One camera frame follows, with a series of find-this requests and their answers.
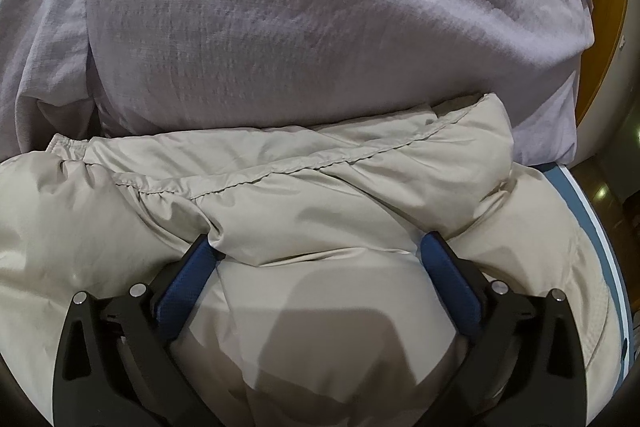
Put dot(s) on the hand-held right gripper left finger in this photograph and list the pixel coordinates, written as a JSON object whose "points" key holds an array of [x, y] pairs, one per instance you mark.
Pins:
{"points": [[182, 278]]}

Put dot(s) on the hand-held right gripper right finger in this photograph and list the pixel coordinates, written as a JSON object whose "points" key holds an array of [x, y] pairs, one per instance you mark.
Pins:
{"points": [[451, 283]]}

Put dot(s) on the beige puffer jacket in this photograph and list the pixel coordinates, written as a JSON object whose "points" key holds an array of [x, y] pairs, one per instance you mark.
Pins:
{"points": [[310, 207]]}

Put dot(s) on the bed with blue striped sheet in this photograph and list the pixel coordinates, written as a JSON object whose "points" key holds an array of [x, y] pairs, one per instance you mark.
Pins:
{"points": [[595, 227]]}

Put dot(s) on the wide purple pillow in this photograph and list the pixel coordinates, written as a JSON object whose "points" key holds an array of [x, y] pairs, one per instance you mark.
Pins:
{"points": [[40, 47]]}

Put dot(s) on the small white wall fitting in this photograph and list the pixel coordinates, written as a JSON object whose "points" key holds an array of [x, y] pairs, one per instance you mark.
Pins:
{"points": [[622, 43]]}

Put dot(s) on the orange wooden door frame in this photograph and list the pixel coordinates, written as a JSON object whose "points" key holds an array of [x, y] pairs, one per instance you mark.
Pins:
{"points": [[607, 7]]}

